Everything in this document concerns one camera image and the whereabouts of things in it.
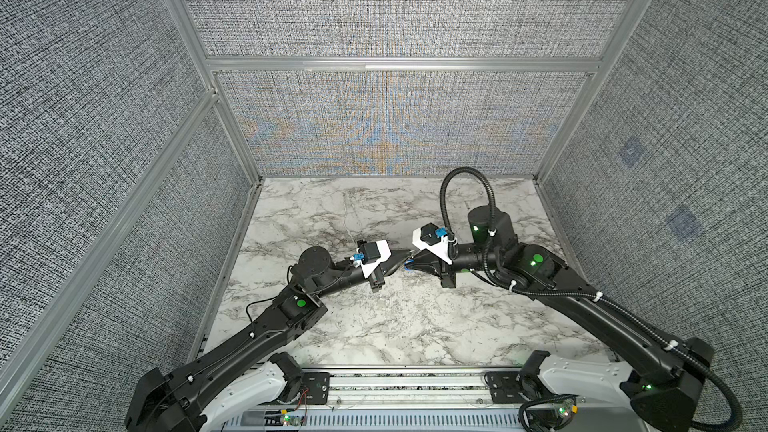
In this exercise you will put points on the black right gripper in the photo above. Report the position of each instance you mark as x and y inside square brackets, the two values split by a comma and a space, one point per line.
[437, 265]

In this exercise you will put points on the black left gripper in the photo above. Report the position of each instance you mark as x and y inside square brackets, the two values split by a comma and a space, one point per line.
[388, 266]

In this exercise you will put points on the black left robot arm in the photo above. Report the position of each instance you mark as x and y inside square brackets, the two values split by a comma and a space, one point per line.
[250, 367]

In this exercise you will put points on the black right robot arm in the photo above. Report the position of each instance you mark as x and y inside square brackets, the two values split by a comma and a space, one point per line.
[658, 376]

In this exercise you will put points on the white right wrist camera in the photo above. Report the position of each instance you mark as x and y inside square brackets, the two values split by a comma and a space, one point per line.
[436, 240]

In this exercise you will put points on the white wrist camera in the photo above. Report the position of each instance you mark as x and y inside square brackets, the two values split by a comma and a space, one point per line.
[436, 240]
[370, 255]

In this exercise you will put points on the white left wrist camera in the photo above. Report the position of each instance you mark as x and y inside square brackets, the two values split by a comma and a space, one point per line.
[370, 255]

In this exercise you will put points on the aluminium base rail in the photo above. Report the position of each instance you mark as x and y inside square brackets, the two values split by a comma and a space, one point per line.
[390, 398]

